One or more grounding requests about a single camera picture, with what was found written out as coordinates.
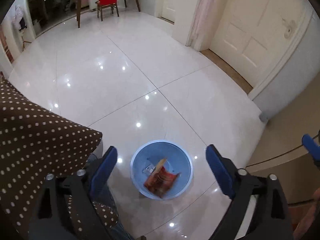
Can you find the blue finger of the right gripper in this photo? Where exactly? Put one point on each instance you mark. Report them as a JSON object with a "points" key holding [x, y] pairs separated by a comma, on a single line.
{"points": [[311, 146]]}

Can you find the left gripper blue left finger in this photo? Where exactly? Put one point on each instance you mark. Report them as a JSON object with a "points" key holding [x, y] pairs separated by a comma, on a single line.
{"points": [[100, 171]]}

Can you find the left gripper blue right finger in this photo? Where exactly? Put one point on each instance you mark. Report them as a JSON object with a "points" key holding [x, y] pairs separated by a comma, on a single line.
{"points": [[223, 170]]}

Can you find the red snack wrapper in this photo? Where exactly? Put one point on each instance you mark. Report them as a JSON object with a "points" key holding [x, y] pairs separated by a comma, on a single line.
{"points": [[160, 181]]}

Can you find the light blue trash bin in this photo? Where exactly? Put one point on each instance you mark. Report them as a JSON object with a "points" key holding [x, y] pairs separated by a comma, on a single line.
{"points": [[178, 161]]}

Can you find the white small card in bin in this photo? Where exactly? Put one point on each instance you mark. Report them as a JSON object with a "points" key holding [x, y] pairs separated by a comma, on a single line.
{"points": [[148, 170]]}

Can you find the brown polka dot tablecloth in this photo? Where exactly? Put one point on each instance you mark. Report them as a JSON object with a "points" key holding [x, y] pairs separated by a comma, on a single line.
{"points": [[45, 161]]}

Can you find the pink curtain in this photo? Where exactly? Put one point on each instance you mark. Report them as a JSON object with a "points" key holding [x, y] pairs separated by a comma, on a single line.
{"points": [[206, 13]]}

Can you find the pink jacket on stand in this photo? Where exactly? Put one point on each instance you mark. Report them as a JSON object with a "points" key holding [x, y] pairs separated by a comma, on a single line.
{"points": [[18, 19]]}

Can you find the cream panel door with handle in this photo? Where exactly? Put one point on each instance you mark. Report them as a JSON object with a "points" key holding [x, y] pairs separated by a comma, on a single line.
{"points": [[253, 34]]}

